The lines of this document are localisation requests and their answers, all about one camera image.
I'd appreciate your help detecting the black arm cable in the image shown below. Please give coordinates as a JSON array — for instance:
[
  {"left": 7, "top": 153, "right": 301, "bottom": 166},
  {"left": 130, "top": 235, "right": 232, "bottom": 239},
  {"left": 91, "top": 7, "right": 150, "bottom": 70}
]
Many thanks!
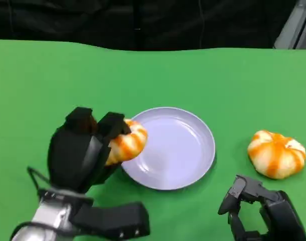
[{"left": 27, "top": 166, "right": 53, "bottom": 195}]

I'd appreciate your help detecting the orange white toy bread roll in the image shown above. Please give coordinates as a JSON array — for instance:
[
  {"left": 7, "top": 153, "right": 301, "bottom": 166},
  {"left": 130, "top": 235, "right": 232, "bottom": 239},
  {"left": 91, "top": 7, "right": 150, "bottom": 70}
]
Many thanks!
[
  {"left": 104, "top": 118, "right": 148, "bottom": 166},
  {"left": 247, "top": 130, "right": 306, "bottom": 180}
]

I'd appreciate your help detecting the green cloth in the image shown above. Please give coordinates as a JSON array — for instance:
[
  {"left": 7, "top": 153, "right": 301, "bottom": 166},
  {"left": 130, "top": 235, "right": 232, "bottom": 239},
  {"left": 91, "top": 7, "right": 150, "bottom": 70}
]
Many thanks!
[{"left": 0, "top": 39, "right": 306, "bottom": 241}]

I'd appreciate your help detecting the lilac plate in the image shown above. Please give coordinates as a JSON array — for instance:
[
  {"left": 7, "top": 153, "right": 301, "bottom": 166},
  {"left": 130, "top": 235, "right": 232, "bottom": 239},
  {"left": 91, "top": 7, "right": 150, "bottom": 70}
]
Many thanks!
[{"left": 120, "top": 107, "right": 216, "bottom": 191}]

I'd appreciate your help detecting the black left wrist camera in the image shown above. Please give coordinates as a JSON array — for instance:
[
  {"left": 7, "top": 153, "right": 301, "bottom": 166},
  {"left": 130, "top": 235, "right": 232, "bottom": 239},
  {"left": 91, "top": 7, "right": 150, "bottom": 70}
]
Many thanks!
[{"left": 72, "top": 201, "right": 150, "bottom": 238}]

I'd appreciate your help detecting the black backdrop curtain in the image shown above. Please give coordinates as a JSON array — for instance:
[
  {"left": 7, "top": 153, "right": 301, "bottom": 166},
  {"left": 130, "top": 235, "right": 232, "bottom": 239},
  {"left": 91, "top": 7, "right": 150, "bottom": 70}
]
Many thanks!
[{"left": 0, "top": 0, "right": 298, "bottom": 52}]

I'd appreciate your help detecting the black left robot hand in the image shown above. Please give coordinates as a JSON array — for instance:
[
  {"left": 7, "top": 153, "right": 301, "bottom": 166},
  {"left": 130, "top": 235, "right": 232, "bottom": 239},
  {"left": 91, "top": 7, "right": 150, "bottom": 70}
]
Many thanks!
[{"left": 47, "top": 106, "right": 132, "bottom": 194}]

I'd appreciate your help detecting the grey metal frame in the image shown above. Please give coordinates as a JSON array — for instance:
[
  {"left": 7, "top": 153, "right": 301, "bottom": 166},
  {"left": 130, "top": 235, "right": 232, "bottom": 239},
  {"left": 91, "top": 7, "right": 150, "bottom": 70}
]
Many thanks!
[{"left": 272, "top": 0, "right": 306, "bottom": 50}]

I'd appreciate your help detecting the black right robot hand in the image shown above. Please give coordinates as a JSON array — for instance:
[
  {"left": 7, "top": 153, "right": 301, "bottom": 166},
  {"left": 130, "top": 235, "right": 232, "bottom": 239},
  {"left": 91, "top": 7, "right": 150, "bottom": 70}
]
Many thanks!
[{"left": 217, "top": 175, "right": 306, "bottom": 241}]

